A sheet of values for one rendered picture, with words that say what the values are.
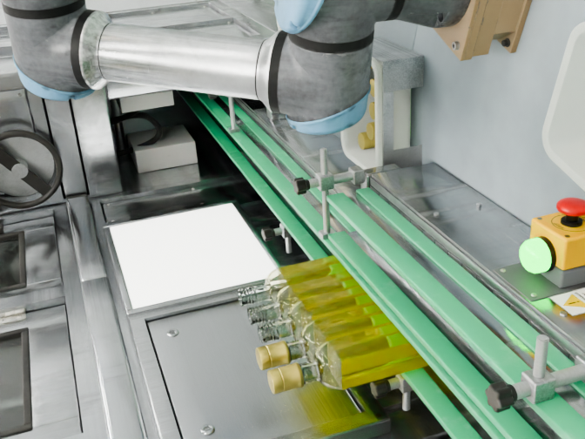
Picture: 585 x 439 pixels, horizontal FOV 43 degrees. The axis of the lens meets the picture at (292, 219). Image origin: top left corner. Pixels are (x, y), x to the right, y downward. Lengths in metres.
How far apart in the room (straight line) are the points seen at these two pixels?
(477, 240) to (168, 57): 0.51
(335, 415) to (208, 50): 0.58
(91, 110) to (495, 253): 1.27
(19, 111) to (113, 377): 0.92
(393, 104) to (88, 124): 0.97
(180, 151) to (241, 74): 1.19
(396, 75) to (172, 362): 0.64
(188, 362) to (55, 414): 0.24
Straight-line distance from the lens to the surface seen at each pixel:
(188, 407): 1.23
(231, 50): 1.05
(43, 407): 1.38
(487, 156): 1.19
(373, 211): 1.20
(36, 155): 2.04
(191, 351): 1.35
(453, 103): 1.26
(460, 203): 1.18
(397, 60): 1.30
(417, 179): 1.26
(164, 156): 2.21
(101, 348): 1.41
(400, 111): 1.34
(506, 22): 1.06
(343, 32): 0.97
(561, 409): 0.82
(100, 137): 2.04
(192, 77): 1.06
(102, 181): 2.08
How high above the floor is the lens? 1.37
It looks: 16 degrees down
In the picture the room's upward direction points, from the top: 102 degrees counter-clockwise
